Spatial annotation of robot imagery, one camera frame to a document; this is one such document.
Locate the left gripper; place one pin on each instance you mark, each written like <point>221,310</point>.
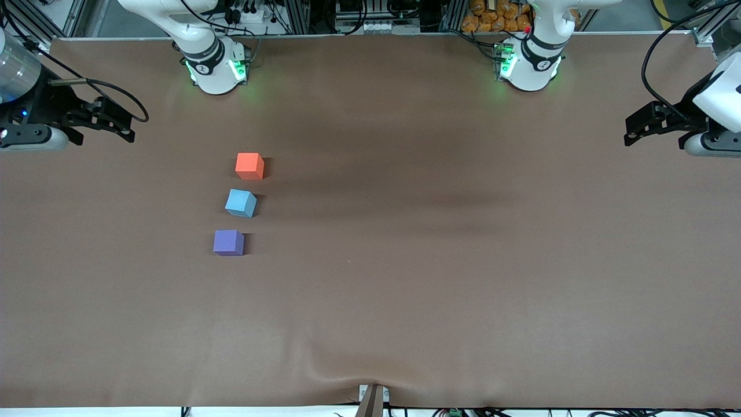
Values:
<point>678,119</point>

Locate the brown camera mount bracket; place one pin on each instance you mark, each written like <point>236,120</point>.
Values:
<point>371,402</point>

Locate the orange snack packet pile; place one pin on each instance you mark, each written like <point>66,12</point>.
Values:
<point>492,17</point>

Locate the brown table mat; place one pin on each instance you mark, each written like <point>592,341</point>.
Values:
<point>370,289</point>

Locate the light blue foam block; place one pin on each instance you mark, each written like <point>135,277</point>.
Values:
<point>240,202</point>

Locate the green terminal connector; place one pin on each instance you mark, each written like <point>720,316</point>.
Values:
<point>454,413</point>

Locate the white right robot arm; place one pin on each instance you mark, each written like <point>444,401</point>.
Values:
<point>211,69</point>

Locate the white power strip with plugs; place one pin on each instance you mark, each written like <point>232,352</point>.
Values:
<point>255,16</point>

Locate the aluminium frame profile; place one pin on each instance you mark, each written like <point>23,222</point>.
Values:
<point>32,23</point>
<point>296,16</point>
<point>454,16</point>
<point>711,26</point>

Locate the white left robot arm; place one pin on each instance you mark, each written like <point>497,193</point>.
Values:
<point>529,69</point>

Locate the purple foam block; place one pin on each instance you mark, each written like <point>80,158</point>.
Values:
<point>228,241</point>

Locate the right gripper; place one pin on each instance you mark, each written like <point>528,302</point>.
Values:
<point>47,108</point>

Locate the orange foam block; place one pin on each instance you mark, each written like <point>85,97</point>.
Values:
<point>249,165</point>

